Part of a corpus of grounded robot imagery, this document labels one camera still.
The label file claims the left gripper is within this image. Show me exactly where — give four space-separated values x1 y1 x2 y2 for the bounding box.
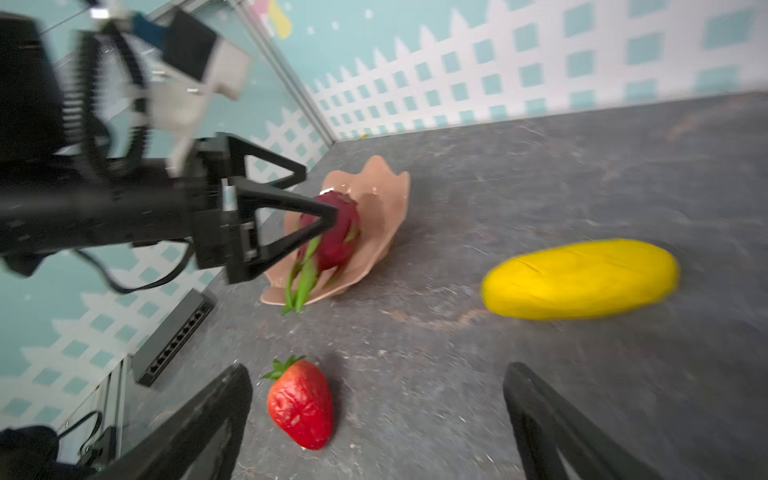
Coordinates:
190 134 338 284

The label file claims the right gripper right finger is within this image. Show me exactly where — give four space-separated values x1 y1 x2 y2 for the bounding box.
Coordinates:
503 362 661 479

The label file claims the pink scalloped fruit bowl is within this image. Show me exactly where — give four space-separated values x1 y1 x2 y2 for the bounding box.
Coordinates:
259 155 412 307

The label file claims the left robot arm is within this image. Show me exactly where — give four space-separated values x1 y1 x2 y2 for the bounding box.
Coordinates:
1 1 339 283

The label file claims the pink fake dragon fruit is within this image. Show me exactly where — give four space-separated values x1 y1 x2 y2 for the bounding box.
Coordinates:
282 190 361 314

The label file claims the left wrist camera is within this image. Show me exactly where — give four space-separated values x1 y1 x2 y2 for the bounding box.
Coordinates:
132 8 252 177

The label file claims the yellow fake mango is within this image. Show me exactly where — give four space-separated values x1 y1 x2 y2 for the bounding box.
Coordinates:
481 239 681 321

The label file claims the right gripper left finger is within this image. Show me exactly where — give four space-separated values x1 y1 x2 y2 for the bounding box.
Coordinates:
94 364 253 479

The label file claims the red fake strawberry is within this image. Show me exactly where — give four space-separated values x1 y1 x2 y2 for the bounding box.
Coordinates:
263 355 334 451

